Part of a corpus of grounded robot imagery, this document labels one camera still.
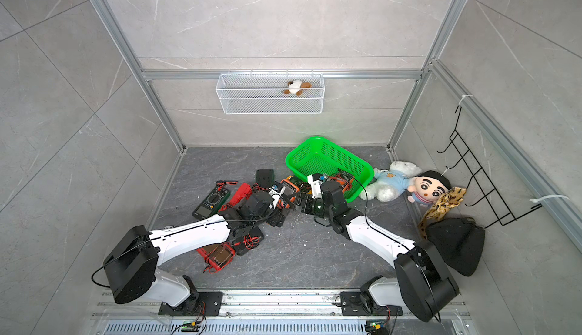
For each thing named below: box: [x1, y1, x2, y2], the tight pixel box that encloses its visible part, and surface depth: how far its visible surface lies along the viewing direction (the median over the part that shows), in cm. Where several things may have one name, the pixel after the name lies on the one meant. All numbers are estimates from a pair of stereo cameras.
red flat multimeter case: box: [196, 242, 236, 274], surface depth 81 cm
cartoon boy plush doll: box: [406, 169, 452, 207], surface depth 83 cm
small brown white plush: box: [281, 80, 313, 98], surface depth 90 cm
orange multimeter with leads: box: [280, 175, 301, 197], surface depth 83 cm
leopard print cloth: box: [418, 186, 467, 240], surface depth 77 cm
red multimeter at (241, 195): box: [218, 182, 253, 213], surface depth 95 cm
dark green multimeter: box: [191, 180, 238, 220], surface depth 98 cm
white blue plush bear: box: [359, 160, 423, 203], surface depth 100 cm
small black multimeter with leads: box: [231, 225, 265, 256], surface depth 85 cm
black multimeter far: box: [255, 169, 276, 188], surface depth 107 cm
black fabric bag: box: [425, 217, 486, 277], surface depth 66 cm
